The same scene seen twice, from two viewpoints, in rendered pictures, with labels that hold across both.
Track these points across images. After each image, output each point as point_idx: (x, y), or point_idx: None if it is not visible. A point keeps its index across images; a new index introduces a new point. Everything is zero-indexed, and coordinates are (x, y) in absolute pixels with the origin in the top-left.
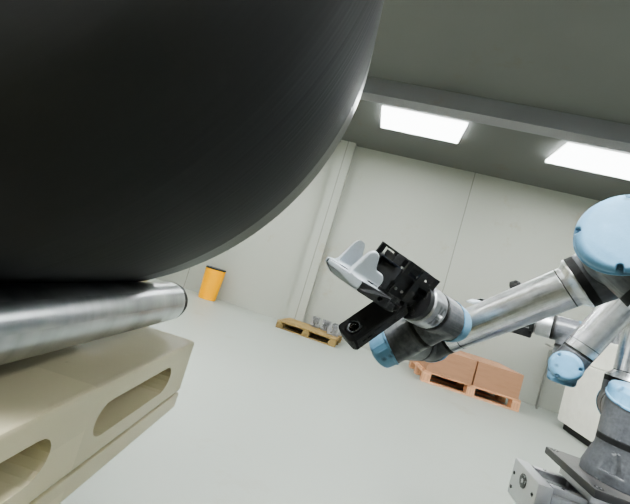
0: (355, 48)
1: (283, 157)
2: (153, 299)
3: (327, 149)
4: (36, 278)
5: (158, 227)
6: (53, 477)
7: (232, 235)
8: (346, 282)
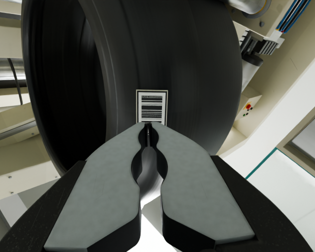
0: (222, 136)
1: (228, 98)
2: None
3: (197, 134)
4: (220, 5)
5: (235, 49)
6: None
7: (204, 57)
8: (187, 137)
